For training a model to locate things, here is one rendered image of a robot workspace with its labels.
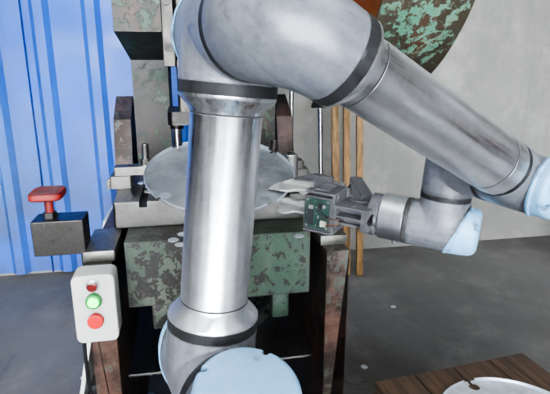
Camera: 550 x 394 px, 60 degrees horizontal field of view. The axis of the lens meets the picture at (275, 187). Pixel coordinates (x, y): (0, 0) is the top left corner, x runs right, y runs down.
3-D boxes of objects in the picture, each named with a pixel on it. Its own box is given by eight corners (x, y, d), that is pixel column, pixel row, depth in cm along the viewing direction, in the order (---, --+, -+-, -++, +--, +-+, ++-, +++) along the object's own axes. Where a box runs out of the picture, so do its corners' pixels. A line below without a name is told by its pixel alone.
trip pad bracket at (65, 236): (92, 306, 97) (83, 214, 92) (41, 310, 95) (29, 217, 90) (97, 292, 102) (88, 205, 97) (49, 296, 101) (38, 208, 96)
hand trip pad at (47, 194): (63, 231, 91) (59, 193, 89) (29, 233, 90) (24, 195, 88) (71, 219, 98) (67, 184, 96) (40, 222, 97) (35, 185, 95)
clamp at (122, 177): (178, 186, 117) (176, 144, 114) (106, 189, 114) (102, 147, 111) (178, 180, 123) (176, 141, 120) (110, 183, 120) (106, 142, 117)
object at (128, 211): (313, 217, 113) (313, 192, 111) (114, 228, 105) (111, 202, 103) (286, 186, 141) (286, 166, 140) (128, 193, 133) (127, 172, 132)
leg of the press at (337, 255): (366, 492, 115) (388, 115, 92) (319, 500, 113) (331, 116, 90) (286, 306, 202) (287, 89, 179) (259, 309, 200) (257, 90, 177)
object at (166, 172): (114, 169, 93) (114, 165, 92) (228, 129, 111) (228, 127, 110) (207, 237, 76) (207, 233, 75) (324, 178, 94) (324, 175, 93)
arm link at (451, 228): (485, 200, 75) (476, 251, 76) (414, 187, 79) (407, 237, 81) (482, 210, 68) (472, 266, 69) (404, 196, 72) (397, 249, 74)
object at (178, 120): (254, 133, 113) (254, 110, 111) (168, 136, 109) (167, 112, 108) (245, 125, 128) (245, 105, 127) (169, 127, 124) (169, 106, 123)
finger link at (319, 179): (294, 170, 85) (340, 179, 82) (297, 169, 87) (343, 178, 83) (291, 196, 87) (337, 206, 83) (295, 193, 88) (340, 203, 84)
